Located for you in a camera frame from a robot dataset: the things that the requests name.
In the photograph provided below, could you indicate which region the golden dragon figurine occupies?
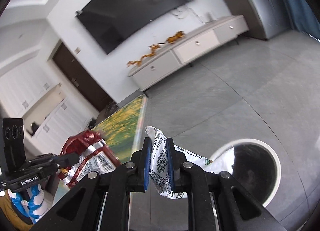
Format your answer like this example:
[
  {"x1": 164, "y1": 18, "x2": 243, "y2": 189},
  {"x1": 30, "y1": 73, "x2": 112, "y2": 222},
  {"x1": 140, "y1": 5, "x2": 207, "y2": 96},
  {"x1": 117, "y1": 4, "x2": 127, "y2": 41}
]
[{"x1": 127, "y1": 44, "x2": 161, "y2": 67}]

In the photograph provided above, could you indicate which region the dark brown entrance door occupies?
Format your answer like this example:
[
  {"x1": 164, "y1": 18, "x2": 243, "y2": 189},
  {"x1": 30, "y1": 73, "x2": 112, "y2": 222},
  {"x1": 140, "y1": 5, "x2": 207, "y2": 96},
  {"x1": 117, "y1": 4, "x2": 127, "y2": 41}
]
[{"x1": 53, "y1": 43, "x2": 117, "y2": 112}]

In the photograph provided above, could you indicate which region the golden tiger figurine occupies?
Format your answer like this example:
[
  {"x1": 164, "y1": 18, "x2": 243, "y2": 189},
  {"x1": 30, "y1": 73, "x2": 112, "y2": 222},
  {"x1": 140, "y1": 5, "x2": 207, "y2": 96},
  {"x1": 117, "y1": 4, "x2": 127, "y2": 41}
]
[{"x1": 166, "y1": 31, "x2": 185, "y2": 44}]

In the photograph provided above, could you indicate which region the white wall cupboard unit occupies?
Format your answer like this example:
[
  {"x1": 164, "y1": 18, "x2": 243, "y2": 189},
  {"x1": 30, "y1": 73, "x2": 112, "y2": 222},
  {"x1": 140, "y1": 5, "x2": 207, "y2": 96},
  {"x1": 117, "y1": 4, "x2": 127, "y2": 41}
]
[{"x1": 1, "y1": 58, "x2": 98, "y2": 155}]

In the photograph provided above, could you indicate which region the white tv cabinet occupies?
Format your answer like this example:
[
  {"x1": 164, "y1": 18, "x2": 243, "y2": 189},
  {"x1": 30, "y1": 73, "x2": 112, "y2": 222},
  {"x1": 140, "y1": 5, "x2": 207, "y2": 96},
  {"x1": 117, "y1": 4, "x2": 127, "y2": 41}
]
[{"x1": 128, "y1": 15, "x2": 249, "y2": 91}]

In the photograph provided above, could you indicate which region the white round trash bin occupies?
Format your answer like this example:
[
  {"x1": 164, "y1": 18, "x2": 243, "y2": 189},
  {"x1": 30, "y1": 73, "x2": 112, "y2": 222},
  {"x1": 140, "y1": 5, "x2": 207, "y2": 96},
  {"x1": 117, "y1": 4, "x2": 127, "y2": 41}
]
[{"x1": 210, "y1": 138, "x2": 281, "y2": 207}]

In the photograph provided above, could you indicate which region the wall mounted black television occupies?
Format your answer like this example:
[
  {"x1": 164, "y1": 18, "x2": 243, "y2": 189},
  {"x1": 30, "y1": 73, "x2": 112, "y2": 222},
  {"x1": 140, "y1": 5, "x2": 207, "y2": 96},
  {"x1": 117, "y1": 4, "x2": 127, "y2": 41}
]
[{"x1": 76, "y1": 0, "x2": 193, "y2": 54}]

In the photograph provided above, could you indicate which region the light switch plate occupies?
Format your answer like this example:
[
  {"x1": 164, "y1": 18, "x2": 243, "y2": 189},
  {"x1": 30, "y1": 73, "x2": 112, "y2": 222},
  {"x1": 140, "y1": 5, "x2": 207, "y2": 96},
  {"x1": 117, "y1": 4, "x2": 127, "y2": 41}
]
[{"x1": 74, "y1": 47, "x2": 81, "y2": 54}]

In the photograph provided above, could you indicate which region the white router on cabinet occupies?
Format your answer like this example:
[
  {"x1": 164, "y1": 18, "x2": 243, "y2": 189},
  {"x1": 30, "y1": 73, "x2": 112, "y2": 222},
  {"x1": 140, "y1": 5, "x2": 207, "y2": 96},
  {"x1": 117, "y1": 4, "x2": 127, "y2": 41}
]
[{"x1": 205, "y1": 12, "x2": 214, "y2": 22}]

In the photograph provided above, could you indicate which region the painted landscape coffee table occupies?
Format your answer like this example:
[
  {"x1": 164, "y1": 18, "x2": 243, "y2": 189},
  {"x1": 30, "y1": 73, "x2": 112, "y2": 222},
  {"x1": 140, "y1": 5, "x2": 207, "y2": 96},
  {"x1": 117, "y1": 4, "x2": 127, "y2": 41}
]
[{"x1": 54, "y1": 95, "x2": 147, "y2": 203}]

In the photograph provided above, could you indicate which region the red chip bag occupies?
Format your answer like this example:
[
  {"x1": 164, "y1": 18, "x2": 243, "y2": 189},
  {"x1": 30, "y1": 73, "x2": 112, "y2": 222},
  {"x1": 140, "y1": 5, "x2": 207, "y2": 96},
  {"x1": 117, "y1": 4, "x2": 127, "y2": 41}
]
[{"x1": 58, "y1": 130, "x2": 121, "y2": 189}]

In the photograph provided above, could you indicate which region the left blue white gloved hand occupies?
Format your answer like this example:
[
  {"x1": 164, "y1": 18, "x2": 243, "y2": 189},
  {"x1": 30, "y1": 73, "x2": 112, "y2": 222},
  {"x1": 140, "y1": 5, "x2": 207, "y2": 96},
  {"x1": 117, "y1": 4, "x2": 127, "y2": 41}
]
[{"x1": 8, "y1": 184, "x2": 49, "y2": 224}]

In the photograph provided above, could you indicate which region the blue window curtain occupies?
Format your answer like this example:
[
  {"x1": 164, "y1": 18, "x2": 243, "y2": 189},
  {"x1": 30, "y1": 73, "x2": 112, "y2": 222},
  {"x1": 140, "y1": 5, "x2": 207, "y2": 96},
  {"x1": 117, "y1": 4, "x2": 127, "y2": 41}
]
[{"x1": 283, "y1": 0, "x2": 319, "y2": 42}]

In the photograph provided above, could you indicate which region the white printed snack wrapper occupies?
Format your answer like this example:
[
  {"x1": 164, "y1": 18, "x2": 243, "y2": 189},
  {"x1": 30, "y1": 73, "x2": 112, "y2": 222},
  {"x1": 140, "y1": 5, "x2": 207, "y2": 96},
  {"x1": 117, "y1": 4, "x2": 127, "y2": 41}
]
[{"x1": 145, "y1": 126, "x2": 214, "y2": 200}]

